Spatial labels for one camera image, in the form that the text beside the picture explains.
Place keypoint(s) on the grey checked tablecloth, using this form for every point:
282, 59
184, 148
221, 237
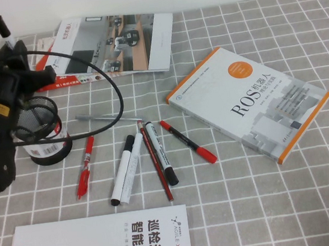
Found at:
254, 208

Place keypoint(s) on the all white pen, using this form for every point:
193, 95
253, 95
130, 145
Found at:
132, 171

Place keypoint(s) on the white orange ROS book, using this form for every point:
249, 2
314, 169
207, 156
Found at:
240, 98

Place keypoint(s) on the white marker with black print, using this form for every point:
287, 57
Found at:
161, 153

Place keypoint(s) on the red and white book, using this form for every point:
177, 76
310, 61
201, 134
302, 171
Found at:
47, 61

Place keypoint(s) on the black mesh pen holder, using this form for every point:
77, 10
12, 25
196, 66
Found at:
52, 149

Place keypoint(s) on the red and black pencil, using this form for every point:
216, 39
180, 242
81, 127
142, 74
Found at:
156, 163

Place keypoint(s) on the red and black pen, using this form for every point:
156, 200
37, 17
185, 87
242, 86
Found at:
188, 141

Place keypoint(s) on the slim white marker black cap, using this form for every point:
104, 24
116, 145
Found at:
0, 24

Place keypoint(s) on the white brochure with office photo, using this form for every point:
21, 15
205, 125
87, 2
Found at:
141, 41

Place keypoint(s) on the red gel pen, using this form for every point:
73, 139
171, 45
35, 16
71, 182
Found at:
85, 169

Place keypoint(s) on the white marker with red label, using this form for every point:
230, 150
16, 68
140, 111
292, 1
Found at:
122, 171

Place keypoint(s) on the grey pen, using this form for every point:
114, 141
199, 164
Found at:
106, 118

